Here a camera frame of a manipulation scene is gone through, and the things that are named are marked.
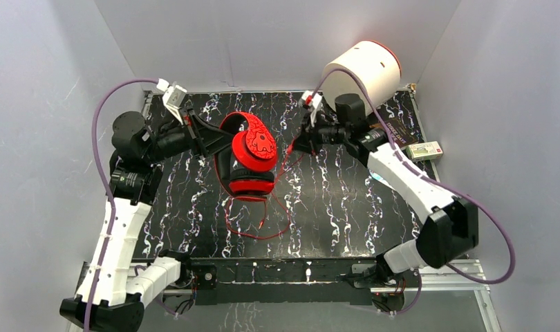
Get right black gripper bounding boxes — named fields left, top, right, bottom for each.
left=288, top=110, right=350, bottom=156

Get red headphone cable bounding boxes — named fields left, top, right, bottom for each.
left=224, top=139, right=306, bottom=241

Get red black headphones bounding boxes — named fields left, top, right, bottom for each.
left=214, top=111, right=278, bottom=203

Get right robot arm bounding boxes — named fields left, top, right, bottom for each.
left=293, top=91, right=479, bottom=286

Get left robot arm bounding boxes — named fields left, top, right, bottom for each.
left=59, top=109, right=233, bottom=331

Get blue packaged toothbrush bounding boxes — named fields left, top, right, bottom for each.
left=369, top=171, right=391, bottom=187

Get dark paperback book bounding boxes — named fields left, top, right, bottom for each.
left=384, top=118, right=419, bottom=149

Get white cylindrical container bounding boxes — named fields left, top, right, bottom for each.
left=320, top=41, right=401, bottom=115

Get small green white box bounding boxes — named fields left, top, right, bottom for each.
left=404, top=141, right=444, bottom=162

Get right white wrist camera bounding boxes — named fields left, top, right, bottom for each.
left=298, top=91, right=323, bottom=128

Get black front mounting rail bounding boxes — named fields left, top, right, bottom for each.
left=185, top=258, right=381, bottom=305

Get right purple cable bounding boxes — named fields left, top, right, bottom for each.
left=307, top=68, right=516, bottom=285

